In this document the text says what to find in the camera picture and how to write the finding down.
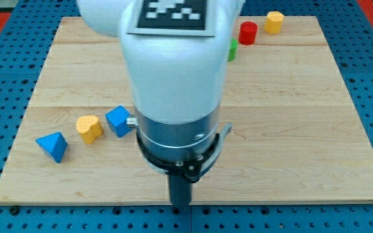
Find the green circle block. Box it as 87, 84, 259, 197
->
228, 38, 238, 62

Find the blue cube block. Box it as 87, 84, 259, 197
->
105, 105, 131, 138

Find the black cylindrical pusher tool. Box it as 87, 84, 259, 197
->
168, 175, 192, 208

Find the yellow heart block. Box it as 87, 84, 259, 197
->
76, 115, 104, 144

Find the black and white marker tag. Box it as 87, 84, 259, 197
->
128, 0, 215, 37

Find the red cylinder block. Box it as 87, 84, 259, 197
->
238, 21, 258, 45

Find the wooden board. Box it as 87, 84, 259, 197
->
0, 16, 373, 206

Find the yellow hexagon block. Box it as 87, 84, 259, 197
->
264, 11, 285, 34

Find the blue triangle block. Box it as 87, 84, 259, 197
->
36, 132, 68, 163

